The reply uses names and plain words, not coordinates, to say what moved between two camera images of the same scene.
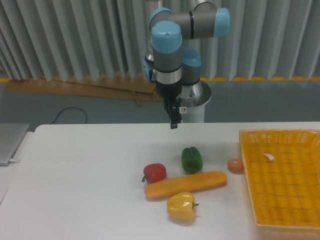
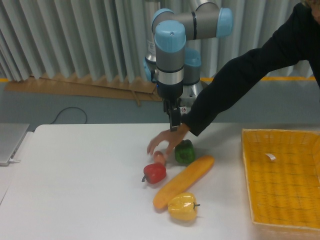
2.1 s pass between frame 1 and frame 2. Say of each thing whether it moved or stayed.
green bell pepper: moved
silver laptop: stayed
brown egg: moved
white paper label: stayed
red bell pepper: stayed
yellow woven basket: stayed
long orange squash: moved
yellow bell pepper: stayed
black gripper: stayed
